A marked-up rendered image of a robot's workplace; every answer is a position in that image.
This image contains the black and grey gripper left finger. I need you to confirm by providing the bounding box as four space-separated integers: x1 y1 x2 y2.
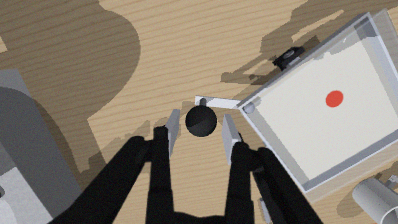
47 109 180 224

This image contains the grey mug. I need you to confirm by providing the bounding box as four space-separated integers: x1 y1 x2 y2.
352 174 398 224

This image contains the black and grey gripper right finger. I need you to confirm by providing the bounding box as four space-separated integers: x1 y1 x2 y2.
221 114 323 224

